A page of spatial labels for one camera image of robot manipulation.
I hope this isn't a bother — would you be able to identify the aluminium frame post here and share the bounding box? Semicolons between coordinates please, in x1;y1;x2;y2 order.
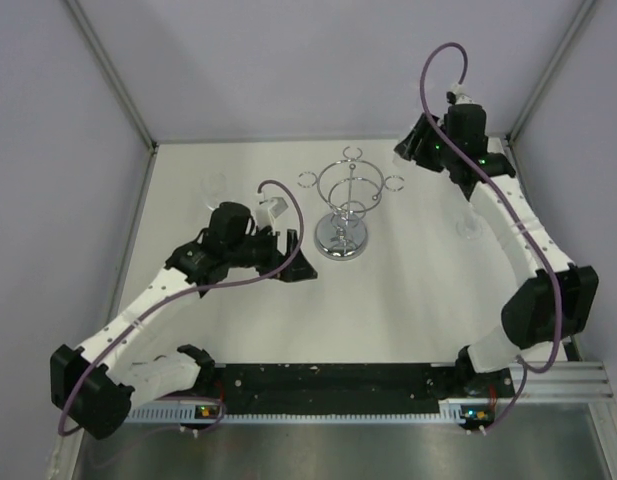
505;0;600;148
62;0;159;151

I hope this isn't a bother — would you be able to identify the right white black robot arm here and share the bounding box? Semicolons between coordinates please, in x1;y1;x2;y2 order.
394;103;599;396

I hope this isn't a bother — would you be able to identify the purple cable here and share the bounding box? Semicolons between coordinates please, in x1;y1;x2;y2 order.
418;43;563;375
56;178;305;437

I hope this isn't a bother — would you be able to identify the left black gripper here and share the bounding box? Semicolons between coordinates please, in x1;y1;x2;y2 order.
227;225;316;283

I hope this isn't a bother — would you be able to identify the clear wine glass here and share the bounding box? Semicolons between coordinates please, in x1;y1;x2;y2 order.
201;172;228;210
455;215;483;240

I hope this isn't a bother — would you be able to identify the chrome wine glass rack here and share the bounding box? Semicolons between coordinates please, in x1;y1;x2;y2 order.
297;146;405;261

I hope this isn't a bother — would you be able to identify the aluminium frame post right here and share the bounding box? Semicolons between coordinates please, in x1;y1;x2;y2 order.
505;0;600;148

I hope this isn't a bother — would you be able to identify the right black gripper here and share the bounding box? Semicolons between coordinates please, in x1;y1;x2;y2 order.
394;114;456;173

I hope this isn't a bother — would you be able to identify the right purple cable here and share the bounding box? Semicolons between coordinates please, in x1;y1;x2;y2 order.
418;43;563;375

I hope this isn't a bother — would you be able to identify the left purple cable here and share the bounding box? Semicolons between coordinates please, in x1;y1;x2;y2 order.
56;178;305;437

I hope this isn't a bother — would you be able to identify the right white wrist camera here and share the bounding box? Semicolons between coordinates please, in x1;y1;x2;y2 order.
446;83;474;105

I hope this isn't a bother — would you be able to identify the aluminium frame post left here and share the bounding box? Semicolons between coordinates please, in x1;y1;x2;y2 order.
62;0;159;151

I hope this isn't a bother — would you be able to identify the grey slotted cable duct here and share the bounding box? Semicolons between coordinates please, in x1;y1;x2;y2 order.
127;402;494;427

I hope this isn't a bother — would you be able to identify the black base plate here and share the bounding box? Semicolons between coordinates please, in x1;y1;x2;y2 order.
190;363;514;416

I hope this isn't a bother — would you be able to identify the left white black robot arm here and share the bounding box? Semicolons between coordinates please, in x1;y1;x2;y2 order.
50;202;318;439

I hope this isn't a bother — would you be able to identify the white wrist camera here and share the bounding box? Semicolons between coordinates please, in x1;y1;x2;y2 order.
446;83;474;105
254;197;288;229

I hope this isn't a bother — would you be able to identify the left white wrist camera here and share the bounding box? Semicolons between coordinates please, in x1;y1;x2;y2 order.
254;197;288;229

